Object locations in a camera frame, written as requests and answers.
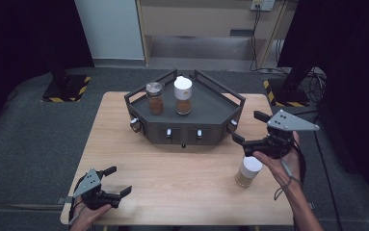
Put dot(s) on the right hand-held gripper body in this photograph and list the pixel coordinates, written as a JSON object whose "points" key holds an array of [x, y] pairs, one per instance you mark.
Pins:
{"points": [[284, 123]]}

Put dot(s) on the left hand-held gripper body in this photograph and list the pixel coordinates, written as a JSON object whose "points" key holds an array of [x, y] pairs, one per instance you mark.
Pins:
{"points": [[87, 186]]}

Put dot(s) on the white lid spice jar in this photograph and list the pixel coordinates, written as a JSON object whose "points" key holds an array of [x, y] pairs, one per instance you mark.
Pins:
{"points": [[249, 171], [183, 93]]}

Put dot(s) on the black corner rack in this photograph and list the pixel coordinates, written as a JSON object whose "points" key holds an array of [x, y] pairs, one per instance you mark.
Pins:
{"points": [[204, 102]]}

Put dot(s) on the silver lid spice jar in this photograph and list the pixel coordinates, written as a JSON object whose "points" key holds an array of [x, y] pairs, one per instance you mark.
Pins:
{"points": [[155, 99]]}

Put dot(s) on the person's left hand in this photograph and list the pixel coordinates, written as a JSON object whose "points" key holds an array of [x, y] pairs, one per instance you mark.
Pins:
{"points": [[87, 216]]}

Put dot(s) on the person's right hand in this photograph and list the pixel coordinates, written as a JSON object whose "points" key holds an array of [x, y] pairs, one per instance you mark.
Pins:
{"points": [[281, 170]]}

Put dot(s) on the black stand with striped base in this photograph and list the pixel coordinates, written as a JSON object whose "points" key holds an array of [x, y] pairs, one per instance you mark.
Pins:
{"points": [[66, 88], [288, 93]]}

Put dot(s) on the black curtain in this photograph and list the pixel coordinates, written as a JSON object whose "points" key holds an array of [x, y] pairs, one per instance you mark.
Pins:
{"points": [[352, 64], [18, 48]]}

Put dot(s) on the wooden shelf unit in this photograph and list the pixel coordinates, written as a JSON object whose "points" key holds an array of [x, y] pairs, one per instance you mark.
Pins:
{"points": [[198, 22]]}

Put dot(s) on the white panel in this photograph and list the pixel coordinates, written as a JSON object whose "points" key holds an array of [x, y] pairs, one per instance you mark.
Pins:
{"points": [[111, 29]]}

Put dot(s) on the white wall socket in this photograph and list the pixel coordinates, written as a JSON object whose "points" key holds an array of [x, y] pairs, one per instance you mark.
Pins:
{"points": [[262, 4]]}

